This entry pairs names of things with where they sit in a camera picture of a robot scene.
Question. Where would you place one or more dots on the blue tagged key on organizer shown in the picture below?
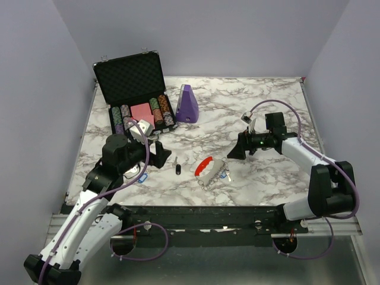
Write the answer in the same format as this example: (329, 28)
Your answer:
(226, 174)

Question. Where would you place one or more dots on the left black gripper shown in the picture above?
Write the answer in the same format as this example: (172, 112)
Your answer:
(159, 159)

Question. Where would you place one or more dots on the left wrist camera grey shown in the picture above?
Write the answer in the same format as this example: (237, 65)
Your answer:
(142, 131)

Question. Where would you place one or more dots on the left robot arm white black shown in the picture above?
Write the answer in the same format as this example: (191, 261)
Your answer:
(63, 259)

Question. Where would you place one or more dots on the pink playing card deck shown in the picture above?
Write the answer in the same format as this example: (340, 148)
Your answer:
(142, 112)

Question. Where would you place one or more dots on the purple metronome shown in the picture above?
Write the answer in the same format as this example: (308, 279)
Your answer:
(187, 110)

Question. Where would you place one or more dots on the black poker chip case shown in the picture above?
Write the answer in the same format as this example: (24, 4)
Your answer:
(134, 80)

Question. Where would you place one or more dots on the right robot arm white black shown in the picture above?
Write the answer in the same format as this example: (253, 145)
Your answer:
(329, 192)

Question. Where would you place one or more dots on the key with blue tag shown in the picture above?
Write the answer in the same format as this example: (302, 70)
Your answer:
(143, 178)

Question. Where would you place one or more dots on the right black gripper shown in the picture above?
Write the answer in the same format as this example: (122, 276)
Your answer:
(244, 141)

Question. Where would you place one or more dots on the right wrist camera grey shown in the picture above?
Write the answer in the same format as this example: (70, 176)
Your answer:
(250, 120)

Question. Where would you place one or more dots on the metal key organizer red handle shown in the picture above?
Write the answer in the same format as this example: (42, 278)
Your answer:
(208, 171)

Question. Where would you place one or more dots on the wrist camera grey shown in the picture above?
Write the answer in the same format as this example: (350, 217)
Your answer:
(142, 131)
(250, 120)

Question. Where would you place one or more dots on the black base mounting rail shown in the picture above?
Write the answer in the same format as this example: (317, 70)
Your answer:
(181, 226)

